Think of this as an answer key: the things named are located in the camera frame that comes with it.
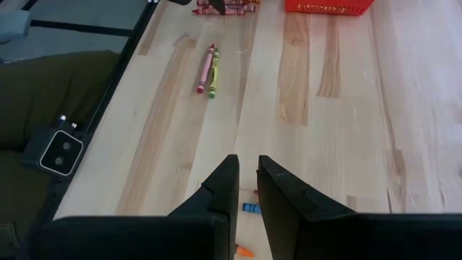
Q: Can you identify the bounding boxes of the black twin-lens camera box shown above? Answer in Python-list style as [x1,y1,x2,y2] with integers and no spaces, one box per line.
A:
[20,114,85,178]

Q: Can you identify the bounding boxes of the red plastic basket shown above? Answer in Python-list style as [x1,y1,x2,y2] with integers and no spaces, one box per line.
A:
[284,0,375,17]

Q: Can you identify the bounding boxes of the green crayon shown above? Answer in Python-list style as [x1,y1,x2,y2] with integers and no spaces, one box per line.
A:
[208,47,220,99]

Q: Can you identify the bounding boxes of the blue crayon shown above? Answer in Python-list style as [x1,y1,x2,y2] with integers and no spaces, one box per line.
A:
[242,202,262,215]

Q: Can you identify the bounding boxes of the dark olive cloth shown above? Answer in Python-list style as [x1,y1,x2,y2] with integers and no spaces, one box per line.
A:
[0,49,121,260]

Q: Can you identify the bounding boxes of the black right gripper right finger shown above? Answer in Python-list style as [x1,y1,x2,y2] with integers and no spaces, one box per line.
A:
[256,154,462,260]

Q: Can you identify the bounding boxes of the grey padded object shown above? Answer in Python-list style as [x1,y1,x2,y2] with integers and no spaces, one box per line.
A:
[0,9,32,45]

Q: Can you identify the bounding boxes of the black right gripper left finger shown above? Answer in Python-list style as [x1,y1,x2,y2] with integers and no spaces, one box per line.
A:
[30,154,240,260]

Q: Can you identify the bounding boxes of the pink crayon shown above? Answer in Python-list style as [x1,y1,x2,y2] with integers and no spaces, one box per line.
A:
[191,7,247,17]

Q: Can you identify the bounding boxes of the black aluminium table frame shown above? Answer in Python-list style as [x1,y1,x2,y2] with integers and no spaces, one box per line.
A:
[19,0,162,260]

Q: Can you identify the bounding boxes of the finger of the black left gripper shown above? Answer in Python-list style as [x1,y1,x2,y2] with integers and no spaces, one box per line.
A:
[210,0,227,16]

